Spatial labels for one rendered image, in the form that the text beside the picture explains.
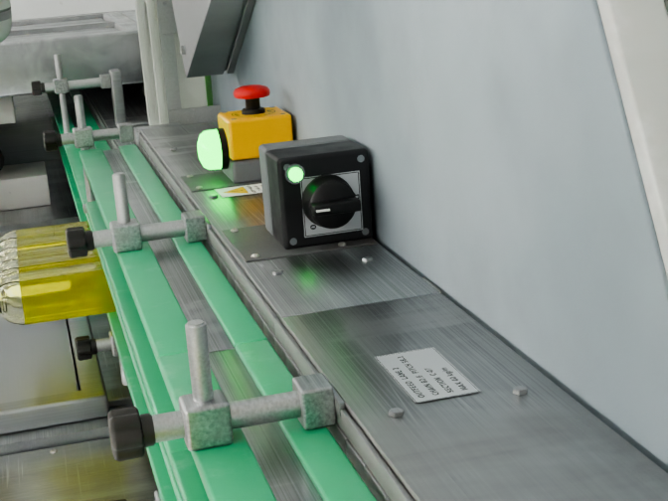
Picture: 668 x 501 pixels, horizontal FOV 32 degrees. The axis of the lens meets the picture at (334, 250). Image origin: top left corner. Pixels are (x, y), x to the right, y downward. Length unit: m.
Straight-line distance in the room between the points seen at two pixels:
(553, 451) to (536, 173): 0.17
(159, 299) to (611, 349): 0.44
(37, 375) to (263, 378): 0.85
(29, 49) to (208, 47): 1.05
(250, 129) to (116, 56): 1.31
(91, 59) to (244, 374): 1.80
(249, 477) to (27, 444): 0.84
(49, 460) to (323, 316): 0.67
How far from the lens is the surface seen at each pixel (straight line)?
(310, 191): 0.98
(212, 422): 0.68
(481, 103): 0.76
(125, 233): 1.12
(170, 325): 0.90
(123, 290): 1.26
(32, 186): 2.70
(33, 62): 2.55
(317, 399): 0.69
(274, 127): 1.27
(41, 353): 1.69
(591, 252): 0.65
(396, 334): 0.79
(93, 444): 1.46
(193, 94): 1.76
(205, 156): 1.28
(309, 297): 0.87
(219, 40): 1.51
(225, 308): 0.93
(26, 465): 1.44
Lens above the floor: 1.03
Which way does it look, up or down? 14 degrees down
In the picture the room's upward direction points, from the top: 98 degrees counter-clockwise
